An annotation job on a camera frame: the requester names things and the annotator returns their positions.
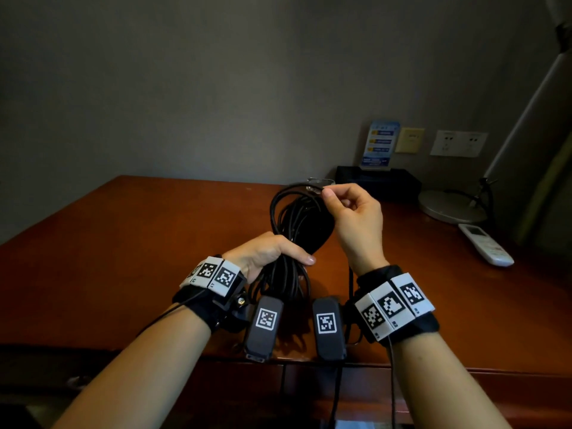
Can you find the person's right hand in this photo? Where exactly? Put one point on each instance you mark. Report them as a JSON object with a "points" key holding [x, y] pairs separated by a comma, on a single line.
{"points": [[362, 232]]}

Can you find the person's left hand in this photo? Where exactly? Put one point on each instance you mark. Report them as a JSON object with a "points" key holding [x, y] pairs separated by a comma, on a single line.
{"points": [[257, 252]]}

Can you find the person's left thumb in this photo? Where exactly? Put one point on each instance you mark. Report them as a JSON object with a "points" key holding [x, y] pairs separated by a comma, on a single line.
{"points": [[297, 254]]}

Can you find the person's right thumb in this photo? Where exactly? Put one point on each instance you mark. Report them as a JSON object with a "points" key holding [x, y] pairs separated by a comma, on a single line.
{"points": [[331, 201]]}

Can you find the person's right forearm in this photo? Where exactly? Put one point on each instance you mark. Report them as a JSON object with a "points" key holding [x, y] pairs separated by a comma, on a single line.
{"points": [[440, 384]]}

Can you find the person's left forearm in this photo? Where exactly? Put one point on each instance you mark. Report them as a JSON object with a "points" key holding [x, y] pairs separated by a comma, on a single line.
{"points": [[138, 375]]}

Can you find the clear glass dish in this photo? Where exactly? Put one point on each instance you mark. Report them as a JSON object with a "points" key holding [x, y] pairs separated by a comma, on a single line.
{"points": [[322, 180]]}

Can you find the black box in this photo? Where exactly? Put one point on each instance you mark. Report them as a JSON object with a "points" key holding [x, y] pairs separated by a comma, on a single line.
{"points": [[388, 185]]}

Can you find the blue info sign card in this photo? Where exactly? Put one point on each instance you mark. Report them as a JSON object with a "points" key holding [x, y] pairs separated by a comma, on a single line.
{"points": [[380, 145]]}

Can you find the black wristband with marker tags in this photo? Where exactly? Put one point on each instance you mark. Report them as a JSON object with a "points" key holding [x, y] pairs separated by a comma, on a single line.
{"points": [[393, 306], [214, 281]]}

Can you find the white desk lamp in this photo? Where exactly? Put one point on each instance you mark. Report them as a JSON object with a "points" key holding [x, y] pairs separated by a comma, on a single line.
{"points": [[449, 207]]}

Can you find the white remote control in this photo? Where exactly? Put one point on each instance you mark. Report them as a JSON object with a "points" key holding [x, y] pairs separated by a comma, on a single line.
{"points": [[486, 245]]}

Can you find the olive curtain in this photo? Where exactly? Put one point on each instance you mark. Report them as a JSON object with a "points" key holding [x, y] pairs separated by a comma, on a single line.
{"points": [[547, 187]]}

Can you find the yellow wall switch plate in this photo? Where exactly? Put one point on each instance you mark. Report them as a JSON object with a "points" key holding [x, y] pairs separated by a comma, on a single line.
{"points": [[410, 140]]}

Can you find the white wall socket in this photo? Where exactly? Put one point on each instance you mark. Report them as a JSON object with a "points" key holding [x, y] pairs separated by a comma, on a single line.
{"points": [[459, 143]]}

